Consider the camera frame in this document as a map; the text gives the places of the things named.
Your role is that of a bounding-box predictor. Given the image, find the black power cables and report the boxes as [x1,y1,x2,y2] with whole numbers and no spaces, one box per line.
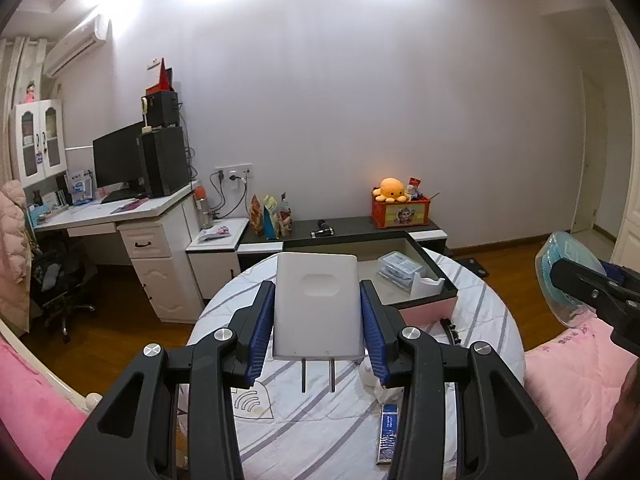
[209,170,248,221]

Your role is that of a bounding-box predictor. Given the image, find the white wall outlet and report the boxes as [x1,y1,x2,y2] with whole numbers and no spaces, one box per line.
[215,163,254,183]

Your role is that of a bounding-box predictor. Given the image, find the red cap bottle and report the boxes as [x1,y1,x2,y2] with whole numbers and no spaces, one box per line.
[194,186,215,231]

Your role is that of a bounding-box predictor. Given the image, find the red box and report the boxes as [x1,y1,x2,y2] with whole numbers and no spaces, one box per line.
[146,57,175,93]

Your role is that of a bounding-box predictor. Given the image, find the pink plush cushion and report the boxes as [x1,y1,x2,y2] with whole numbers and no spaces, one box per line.
[0,337,88,480]

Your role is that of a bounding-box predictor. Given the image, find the black speaker box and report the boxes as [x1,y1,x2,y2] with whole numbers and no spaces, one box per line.
[145,90,180,128]

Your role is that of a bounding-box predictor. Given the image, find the white desk with drawers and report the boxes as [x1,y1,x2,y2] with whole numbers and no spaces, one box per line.
[32,182,206,325]

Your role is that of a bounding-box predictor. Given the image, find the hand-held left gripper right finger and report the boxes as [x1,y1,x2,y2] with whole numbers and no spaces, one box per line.
[359,280,578,480]

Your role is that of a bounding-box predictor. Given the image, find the white plug charger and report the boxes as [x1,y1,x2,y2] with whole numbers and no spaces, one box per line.
[272,251,365,393]

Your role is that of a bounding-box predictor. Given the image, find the black computer tower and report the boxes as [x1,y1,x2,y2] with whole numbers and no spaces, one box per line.
[139,126,192,198]

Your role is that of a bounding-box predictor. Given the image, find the person's right forearm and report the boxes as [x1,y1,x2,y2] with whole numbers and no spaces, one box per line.
[606,372,640,466]

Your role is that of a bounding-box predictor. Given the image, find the blue metallic harmonica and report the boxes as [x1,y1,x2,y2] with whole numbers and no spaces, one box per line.
[375,402,402,467]

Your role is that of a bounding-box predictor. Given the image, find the clear round container teal lid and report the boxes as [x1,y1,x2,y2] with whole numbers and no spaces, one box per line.
[535,231,608,328]

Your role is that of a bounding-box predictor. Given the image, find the orange toy box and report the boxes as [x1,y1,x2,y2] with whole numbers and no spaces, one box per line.
[371,196,432,229]

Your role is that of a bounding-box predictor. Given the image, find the blue yellow snack bag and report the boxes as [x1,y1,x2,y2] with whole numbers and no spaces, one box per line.
[263,194,282,241]

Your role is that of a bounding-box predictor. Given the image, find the orange snack bag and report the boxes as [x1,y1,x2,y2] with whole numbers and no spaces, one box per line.
[249,195,265,237]

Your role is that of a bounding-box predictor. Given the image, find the black computer monitor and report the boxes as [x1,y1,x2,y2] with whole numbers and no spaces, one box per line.
[92,121,147,200]

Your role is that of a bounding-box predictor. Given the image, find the black low bench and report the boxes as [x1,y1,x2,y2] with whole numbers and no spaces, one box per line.
[237,215,449,273]

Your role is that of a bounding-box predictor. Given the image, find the white door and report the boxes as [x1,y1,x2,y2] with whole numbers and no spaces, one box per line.
[570,67,601,233]

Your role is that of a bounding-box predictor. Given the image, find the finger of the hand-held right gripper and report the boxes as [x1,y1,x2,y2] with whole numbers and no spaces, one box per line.
[602,262,640,296]
[550,257,640,321]

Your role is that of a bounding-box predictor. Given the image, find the white bunny figure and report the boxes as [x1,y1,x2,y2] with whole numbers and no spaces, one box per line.
[357,357,401,403]

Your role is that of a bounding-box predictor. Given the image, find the orange octopus plush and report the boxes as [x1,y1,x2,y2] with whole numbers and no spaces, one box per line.
[371,177,408,205]

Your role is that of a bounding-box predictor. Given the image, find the pink blanket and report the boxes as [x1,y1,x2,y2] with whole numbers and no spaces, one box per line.
[524,305,640,478]

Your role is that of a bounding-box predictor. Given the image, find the white air conditioner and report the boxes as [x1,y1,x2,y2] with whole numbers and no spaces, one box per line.
[44,14,110,78]

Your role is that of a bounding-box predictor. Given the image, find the blue white box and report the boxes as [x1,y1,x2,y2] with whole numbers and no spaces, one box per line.
[67,170,96,206]

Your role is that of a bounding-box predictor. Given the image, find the white door frame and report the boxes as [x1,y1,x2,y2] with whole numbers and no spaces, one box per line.
[550,0,640,271]

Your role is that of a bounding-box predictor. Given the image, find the red white toy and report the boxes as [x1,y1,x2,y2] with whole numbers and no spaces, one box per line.
[405,176,441,202]

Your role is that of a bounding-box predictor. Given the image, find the white side cabinet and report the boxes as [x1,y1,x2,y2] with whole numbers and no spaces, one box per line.
[186,217,250,306]

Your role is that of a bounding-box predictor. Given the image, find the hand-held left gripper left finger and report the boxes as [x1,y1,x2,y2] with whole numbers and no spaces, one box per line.
[52,280,278,480]

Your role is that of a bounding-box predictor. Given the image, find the white glass-door cabinet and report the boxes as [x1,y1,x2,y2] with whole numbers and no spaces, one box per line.
[9,99,68,190]

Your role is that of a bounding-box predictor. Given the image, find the black office chair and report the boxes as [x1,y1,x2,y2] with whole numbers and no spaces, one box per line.
[27,240,97,345]

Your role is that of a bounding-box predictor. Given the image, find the clear plastic box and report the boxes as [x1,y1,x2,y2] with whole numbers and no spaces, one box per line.
[376,251,427,287]

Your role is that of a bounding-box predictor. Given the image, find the white curtain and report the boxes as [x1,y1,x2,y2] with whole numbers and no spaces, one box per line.
[0,35,31,186]

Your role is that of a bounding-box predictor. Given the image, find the pink storage box black rim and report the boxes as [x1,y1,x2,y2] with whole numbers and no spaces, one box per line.
[282,230,458,328]

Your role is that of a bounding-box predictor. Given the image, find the white plastic holder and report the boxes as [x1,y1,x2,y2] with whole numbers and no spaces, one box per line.
[411,274,447,307]

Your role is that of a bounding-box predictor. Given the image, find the white bed frame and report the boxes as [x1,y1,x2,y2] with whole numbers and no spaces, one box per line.
[0,317,103,413]

